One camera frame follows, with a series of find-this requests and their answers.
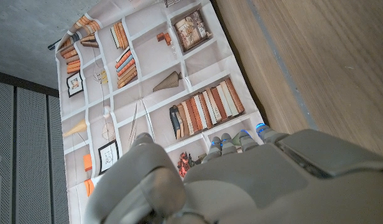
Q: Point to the printed bookshelf backdrop cloth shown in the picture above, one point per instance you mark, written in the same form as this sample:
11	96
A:
154	59

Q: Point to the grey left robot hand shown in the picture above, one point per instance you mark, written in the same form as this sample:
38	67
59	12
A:
272	180

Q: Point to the black backdrop pole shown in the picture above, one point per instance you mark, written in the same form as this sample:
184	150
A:
54	45

